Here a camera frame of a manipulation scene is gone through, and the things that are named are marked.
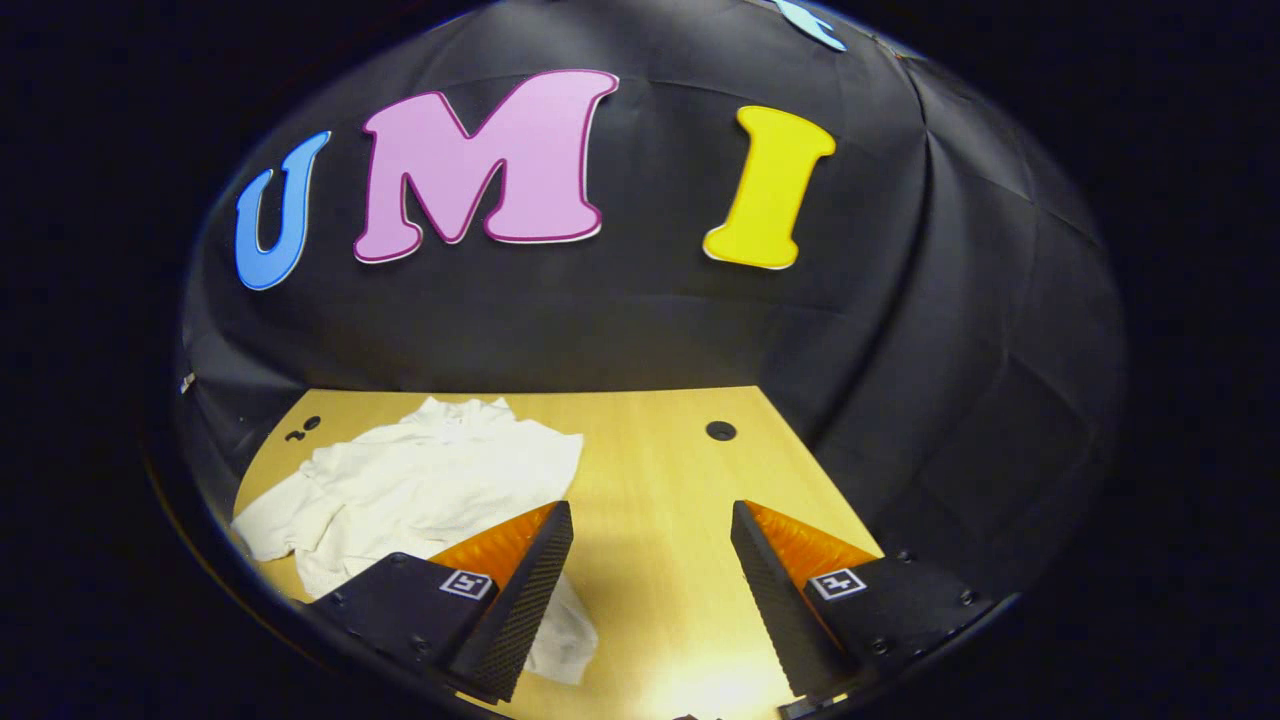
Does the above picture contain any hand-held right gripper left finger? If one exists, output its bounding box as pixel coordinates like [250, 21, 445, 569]
[300, 500, 576, 704]

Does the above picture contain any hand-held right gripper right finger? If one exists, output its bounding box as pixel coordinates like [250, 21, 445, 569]
[730, 499, 996, 701]

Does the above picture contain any white sweatshirt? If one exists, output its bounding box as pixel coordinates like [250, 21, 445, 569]
[230, 396, 601, 687]

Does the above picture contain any black backdrop cloth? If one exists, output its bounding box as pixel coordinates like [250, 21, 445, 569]
[175, 0, 1129, 601]

